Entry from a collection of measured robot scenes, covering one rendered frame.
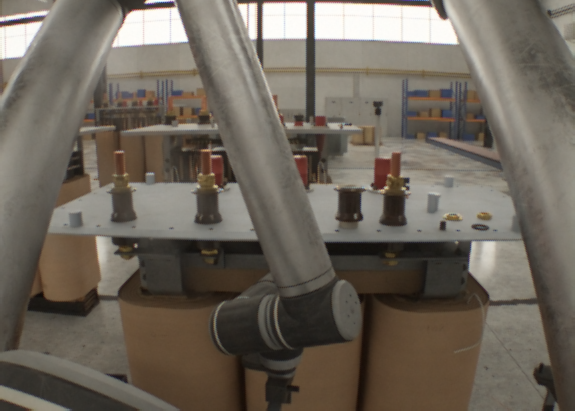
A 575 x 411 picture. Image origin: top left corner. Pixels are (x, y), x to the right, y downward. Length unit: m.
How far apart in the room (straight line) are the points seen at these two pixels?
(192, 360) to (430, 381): 0.80
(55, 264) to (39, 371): 3.35
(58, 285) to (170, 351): 2.29
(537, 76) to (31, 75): 0.66
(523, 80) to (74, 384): 0.50
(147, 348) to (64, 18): 1.09
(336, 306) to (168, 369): 0.94
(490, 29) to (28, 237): 0.63
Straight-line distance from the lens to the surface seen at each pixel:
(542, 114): 0.49
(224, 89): 0.69
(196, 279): 1.50
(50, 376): 0.28
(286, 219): 0.68
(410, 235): 1.18
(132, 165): 7.20
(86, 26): 0.77
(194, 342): 1.46
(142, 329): 1.49
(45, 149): 0.62
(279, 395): 1.05
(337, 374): 1.49
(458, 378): 1.59
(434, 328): 1.44
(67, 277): 3.66
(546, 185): 0.45
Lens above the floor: 1.70
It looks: 12 degrees down
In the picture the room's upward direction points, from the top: straight up
